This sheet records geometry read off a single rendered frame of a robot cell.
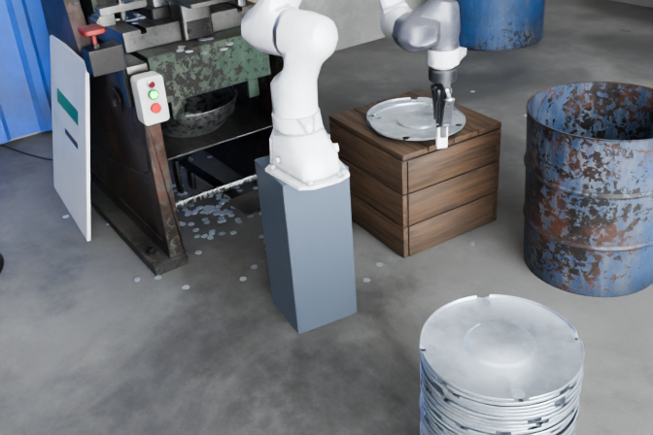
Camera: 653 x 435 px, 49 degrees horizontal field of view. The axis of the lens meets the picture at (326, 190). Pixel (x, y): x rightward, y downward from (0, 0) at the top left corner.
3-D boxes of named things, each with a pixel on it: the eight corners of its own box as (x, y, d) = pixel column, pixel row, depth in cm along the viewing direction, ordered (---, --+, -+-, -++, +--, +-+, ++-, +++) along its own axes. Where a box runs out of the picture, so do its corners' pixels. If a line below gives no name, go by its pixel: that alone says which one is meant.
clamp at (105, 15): (151, 16, 222) (144, -17, 217) (97, 27, 214) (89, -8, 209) (143, 13, 227) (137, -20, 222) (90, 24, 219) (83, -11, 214)
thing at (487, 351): (555, 292, 145) (555, 289, 145) (608, 396, 119) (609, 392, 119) (410, 303, 145) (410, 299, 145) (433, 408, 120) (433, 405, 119)
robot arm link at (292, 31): (322, 128, 165) (314, 20, 153) (263, 114, 175) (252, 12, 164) (352, 113, 172) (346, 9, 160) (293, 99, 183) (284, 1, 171)
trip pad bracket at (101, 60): (136, 108, 205) (122, 40, 196) (103, 117, 201) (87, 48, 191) (128, 102, 210) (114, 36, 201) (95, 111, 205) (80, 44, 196)
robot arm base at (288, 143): (362, 175, 174) (360, 121, 167) (292, 196, 167) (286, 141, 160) (321, 144, 192) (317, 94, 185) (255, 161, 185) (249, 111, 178)
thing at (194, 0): (239, 40, 212) (233, -7, 206) (196, 50, 206) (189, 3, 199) (201, 24, 231) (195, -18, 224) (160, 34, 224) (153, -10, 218)
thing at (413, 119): (474, 108, 228) (474, 106, 228) (453, 145, 205) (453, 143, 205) (387, 101, 239) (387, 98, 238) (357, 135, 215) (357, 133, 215)
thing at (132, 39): (259, 21, 231) (257, 3, 228) (125, 53, 209) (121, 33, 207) (216, 7, 253) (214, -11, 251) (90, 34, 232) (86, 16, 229)
